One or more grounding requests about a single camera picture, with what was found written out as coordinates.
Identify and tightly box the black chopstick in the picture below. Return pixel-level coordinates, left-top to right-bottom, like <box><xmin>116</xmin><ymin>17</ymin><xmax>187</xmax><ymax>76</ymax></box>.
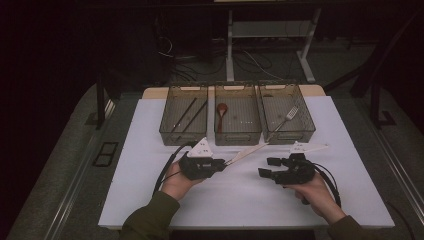
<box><xmin>169</xmin><ymin>97</ymin><xmax>198</xmax><ymax>134</ymax></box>
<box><xmin>175</xmin><ymin>100</ymin><xmax>209</xmax><ymax>142</ymax></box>

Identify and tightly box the smoky plastic bin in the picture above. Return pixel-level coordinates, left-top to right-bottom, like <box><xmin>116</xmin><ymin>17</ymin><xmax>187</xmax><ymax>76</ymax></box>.
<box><xmin>258</xmin><ymin>81</ymin><xmax>317</xmax><ymax>146</ymax></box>
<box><xmin>159</xmin><ymin>83</ymin><xmax>209</xmax><ymax>147</ymax></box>
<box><xmin>213</xmin><ymin>82</ymin><xmax>263</xmax><ymax>147</ymax></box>

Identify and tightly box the black metal stand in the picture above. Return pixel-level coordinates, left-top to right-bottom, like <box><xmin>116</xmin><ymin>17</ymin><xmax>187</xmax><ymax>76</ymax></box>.
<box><xmin>369</xmin><ymin>81</ymin><xmax>398</xmax><ymax>130</ymax></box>

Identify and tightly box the right hand-held gripper cable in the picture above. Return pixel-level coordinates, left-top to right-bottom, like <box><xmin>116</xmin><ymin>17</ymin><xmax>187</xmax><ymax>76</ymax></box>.
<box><xmin>311</xmin><ymin>162</ymin><xmax>343</xmax><ymax>209</ymax></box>

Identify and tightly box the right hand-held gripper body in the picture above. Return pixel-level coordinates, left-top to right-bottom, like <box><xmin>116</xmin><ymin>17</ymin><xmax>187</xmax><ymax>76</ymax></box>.
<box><xmin>274</xmin><ymin>140</ymin><xmax>330</xmax><ymax>205</ymax></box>

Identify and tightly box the hand-held gripper cable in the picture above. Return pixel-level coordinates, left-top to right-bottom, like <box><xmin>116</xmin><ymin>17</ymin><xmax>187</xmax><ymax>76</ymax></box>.
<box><xmin>311</xmin><ymin>162</ymin><xmax>343</xmax><ymax>209</ymax></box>
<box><xmin>151</xmin><ymin>141</ymin><xmax>198</xmax><ymax>198</ymax></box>

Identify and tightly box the person's left hand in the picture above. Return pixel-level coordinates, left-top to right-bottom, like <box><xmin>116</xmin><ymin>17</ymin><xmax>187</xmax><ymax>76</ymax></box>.
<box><xmin>160</xmin><ymin>162</ymin><xmax>205</xmax><ymax>202</ymax></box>

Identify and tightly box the person's right hand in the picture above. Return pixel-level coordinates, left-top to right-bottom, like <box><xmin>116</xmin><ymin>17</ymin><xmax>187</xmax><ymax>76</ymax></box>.
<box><xmin>283</xmin><ymin>172</ymin><xmax>348</xmax><ymax>225</ymax></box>

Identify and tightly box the silver fork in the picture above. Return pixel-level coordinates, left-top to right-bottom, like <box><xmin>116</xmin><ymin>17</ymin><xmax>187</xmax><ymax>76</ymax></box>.
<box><xmin>266</xmin><ymin>104</ymin><xmax>300</xmax><ymax>143</ymax></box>

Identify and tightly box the brown wooden spoon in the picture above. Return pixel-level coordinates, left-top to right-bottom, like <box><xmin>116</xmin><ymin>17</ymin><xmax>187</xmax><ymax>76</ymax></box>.
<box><xmin>216</xmin><ymin>102</ymin><xmax>230</xmax><ymax>135</ymax></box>

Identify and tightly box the metal floor rail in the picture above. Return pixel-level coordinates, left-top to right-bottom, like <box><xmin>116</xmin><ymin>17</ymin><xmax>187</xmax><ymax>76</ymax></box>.
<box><xmin>43</xmin><ymin>99</ymin><xmax>118</xmax><ymax>240</ymax></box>
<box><xmin>354</xmin><ymin>98</ymin><xmax>424</xmax><ymax>216</ymax></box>

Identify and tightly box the black floor cable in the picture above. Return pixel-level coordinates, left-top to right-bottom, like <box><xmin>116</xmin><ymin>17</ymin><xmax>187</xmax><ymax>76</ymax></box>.
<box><xmin>384</xmin><ymin>199</ymin><xmax>418</xmax><ymax>240</ymax></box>

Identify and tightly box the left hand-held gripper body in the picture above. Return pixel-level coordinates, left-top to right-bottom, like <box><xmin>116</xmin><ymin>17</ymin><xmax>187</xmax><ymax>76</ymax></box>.
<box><xmin>178</xmin><ymin>137</ymin><xmax>221</xmax><ymax>181</ymax></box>

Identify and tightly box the left hand-held gripper cable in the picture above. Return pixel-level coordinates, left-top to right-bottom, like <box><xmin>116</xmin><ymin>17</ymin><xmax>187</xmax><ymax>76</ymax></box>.
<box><xmin>151</xmin><ymin>141</ymin><xmax>198</xmax><ymax>198</ymax></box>

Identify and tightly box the white metal desk frame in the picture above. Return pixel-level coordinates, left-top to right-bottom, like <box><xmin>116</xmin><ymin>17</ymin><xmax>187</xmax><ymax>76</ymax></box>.
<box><xmin>225</xmin><ymin>8</ymin><xmax>323</xmax><ymax>84</ymax></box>

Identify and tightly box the bundle of floor cables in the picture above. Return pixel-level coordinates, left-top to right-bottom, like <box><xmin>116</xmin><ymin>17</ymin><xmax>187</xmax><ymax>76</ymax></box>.
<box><xmin>154</xmin><ymin>18</ymin><xmax>286</xmax><ymax>84</ymax></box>

